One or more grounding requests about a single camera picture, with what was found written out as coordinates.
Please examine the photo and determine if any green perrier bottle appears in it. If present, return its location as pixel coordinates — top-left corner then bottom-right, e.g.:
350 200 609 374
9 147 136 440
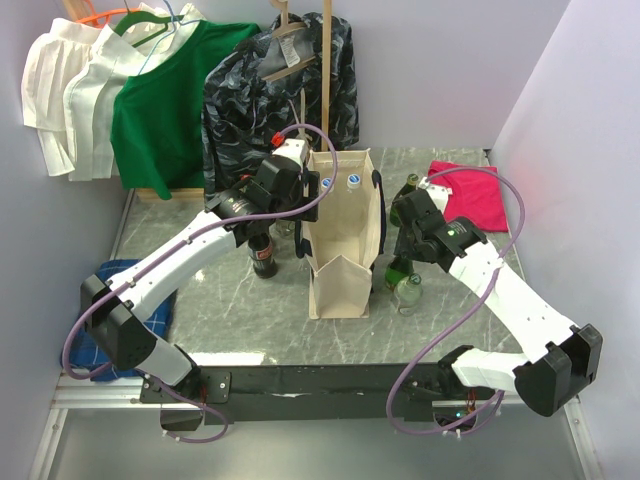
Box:
384 256 414 291
388 173 421 229

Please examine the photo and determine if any cream canvas tote bag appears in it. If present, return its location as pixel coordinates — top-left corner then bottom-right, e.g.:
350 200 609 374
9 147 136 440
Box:
296 149 387 320

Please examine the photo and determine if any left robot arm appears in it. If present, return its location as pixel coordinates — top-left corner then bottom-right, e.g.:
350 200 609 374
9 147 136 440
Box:
79 147 320 402

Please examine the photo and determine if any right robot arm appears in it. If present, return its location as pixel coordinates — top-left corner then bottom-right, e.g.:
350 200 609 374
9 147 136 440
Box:
393 189 603 417

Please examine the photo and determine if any green Perrier bottle upright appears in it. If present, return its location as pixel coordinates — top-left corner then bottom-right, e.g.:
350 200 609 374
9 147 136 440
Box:
388 173 421 229

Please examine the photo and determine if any clear Chang soda bottle right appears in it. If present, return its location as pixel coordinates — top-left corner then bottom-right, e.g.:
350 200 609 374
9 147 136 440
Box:
394 273 423 315

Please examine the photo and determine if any Coca-Cola glass bottle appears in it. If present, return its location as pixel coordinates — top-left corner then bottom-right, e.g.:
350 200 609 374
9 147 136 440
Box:
248 233 277 279

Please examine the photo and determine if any pink folded t-shirt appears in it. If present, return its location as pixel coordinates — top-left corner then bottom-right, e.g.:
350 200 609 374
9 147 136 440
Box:
433 170 508 233

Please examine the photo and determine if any dark patterned hanging shirt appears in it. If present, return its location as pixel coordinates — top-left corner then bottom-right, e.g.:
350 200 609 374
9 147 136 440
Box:
201 11 360 194

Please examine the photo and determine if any green hanging t-shirt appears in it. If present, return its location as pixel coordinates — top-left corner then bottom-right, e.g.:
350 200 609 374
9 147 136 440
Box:
110 21 260 200

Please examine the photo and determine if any wooden clothes rack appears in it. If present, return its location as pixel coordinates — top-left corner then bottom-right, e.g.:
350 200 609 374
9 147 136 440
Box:
135 0 335 204

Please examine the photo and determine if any wooden hanger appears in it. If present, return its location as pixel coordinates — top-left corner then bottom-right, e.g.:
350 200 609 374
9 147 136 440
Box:
258 0 316 82

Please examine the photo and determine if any green hanger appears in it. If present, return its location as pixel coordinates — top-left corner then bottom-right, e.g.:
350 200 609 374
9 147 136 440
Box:
112 7 184 48

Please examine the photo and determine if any white hanging blouse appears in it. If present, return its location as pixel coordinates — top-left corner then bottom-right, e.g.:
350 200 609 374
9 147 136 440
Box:
21 3 203 181

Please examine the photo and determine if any orange hanger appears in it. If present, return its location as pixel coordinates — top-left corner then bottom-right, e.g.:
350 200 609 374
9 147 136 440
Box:
76 0 132 27

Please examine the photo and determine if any blue plaid cloth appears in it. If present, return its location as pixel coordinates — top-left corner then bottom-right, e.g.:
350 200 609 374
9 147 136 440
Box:
69 259 177 382

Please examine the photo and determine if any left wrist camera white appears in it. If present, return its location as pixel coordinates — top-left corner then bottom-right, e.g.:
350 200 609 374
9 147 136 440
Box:
273 138 310 168

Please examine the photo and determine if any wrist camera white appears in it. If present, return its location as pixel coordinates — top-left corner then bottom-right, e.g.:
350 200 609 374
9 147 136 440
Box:
417 178 453 213
273 138 310 168

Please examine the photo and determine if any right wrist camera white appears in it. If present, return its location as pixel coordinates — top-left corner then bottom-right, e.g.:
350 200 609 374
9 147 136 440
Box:
417 178 453 213

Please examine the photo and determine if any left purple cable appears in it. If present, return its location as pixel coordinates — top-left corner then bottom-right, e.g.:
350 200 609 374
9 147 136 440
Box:
60 123 339 445

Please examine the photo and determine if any purple cable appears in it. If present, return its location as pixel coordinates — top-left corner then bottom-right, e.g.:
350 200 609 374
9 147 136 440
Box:
60 123 339 445
387 167 526 437

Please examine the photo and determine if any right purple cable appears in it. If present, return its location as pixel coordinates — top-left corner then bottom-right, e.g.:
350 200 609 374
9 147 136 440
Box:
387 167 526 437

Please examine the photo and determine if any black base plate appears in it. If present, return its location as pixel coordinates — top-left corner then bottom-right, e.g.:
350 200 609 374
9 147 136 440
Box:
138 363 497 427

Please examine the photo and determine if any aluminium rail frame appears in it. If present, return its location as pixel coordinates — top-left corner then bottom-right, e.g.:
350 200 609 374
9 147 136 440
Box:
27 363 604 480

